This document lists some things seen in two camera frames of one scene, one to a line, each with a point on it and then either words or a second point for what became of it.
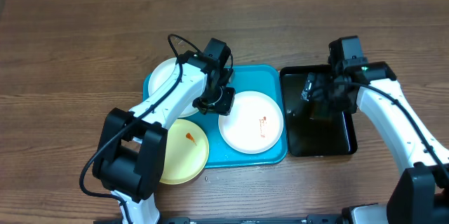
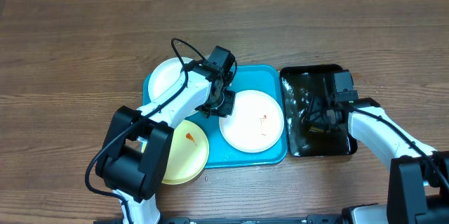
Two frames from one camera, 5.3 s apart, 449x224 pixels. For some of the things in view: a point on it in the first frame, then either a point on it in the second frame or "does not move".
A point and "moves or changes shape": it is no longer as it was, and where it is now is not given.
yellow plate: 186,152 does not move
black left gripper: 224,107 does not move
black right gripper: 316,90 -> 318,114
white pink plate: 254,123 does not move
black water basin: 314,130 does not move
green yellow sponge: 320,110 moves or changes shape
